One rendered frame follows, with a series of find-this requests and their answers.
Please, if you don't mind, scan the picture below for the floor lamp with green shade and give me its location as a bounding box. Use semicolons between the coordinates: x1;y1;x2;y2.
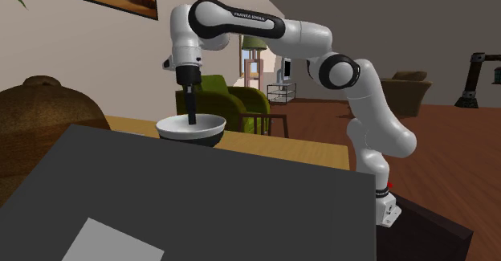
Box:
239;35;268;92

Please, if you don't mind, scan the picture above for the brown armchair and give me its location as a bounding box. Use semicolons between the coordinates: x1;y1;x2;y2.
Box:
379;71;434;119

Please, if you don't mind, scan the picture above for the black angled lamp stand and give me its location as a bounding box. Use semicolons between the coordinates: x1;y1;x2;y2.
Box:
454;51;501;110

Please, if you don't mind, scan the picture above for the white bowl with black outside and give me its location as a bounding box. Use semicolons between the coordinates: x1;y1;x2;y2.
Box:
155;113;227;149

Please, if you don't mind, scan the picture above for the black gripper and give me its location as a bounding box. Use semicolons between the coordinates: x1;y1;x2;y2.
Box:
175;65;203;126

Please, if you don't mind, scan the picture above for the monitor on wire stand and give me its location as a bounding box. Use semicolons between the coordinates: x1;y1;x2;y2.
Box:
267;57;298;105

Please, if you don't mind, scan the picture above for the light wooden table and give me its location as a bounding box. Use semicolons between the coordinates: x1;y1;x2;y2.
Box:
104;115;351;171

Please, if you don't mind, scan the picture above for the dark robot stand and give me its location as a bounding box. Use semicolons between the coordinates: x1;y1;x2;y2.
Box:
375;192;475;261

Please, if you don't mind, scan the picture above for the brown round lidded pot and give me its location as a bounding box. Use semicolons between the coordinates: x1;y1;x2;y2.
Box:
0;75;112;207

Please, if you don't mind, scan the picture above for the green armchair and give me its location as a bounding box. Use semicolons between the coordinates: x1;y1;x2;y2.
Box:
175;74;272;134

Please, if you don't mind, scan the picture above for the dark grey flat box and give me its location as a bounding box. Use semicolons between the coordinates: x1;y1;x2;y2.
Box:
0;124;377;261

